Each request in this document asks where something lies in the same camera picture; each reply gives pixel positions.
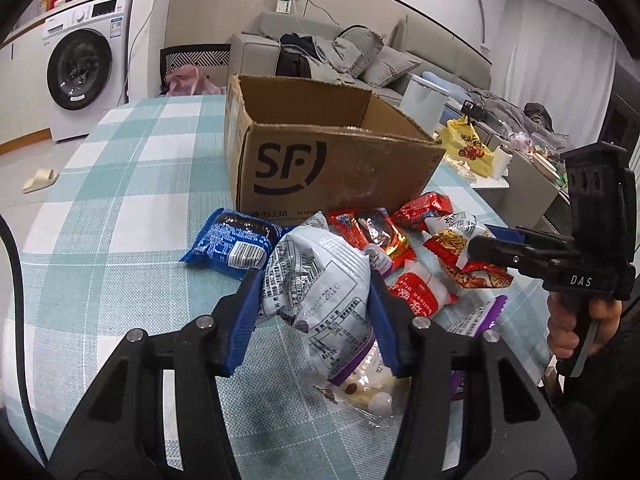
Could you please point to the red white noodle snack packet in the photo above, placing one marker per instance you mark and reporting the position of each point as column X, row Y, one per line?
column 450, row 247

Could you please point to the black white patterned chair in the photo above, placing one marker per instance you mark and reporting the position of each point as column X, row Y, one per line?
column 195, row 55

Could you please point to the grey blanket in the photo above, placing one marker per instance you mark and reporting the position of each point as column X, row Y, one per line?
column 500, row 110

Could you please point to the green white wall device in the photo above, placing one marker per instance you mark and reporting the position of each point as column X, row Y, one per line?
column 285, row 2

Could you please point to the beige slipper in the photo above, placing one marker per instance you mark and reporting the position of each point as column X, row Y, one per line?
column 40, row 180

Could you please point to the brown cardboard box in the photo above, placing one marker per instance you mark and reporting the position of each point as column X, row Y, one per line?
column 350, row 170

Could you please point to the white washing machine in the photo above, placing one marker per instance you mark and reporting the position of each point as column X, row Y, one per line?
column 112, row 60

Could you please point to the grey jacket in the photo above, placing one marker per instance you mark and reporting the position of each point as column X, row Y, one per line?
column 335, row 57

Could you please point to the person's right hand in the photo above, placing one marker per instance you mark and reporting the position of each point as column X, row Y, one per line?
column 556, row 332

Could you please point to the light blue pillow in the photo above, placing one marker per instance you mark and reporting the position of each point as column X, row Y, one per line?
column 450, row 91

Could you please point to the white grey printed snack packet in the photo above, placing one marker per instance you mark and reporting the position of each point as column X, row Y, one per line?
column 320, row 290

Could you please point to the white trash bin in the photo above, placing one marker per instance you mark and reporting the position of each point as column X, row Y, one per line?
column 422, row 105

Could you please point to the pink plastic bag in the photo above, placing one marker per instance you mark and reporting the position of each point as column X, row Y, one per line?
column 187, row 80

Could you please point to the red chocolate snack packet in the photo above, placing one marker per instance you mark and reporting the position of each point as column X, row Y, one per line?
column 375, row 232

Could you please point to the grey coffee table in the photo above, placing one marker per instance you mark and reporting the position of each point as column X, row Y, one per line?
column 525, row 195

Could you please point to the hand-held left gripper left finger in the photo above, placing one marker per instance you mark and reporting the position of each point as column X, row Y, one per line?
column 242, row 325

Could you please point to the light grey pillow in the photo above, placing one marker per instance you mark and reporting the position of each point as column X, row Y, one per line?
column 392, row 65

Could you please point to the black clothing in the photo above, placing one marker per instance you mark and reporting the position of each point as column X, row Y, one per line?
column 295, row 60

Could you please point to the yellow plastic bag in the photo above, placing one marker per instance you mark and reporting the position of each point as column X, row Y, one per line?
column 465, row 147

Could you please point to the small black camera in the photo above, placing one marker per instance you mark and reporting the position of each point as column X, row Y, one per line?
column 471, row 108

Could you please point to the blue snack packet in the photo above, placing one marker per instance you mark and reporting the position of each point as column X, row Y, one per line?
column 225, row 240

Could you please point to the grey sofa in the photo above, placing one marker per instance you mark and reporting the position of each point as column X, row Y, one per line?
column 250, row 55

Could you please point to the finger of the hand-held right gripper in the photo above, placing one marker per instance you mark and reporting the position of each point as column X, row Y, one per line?
column 500, row 255
column 510, row 233

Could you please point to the white curtain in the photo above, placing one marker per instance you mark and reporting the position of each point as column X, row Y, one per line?
column 550, row 60

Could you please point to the dark cloth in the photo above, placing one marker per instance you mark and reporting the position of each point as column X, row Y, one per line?
column 537, row 115

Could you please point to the small red snack packet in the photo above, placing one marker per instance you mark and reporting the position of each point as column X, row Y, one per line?
column 420, row 207

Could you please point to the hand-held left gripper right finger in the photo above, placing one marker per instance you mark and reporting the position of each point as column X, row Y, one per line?
column 387, row 330

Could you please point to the dark grey pillow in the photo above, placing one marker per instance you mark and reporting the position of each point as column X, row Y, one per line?
column 362, row 47

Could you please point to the red white balloon packet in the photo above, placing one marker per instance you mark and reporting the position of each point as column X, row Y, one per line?
column 420, row 290

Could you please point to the white paper roll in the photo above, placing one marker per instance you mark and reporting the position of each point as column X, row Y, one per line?
column 502, row 162

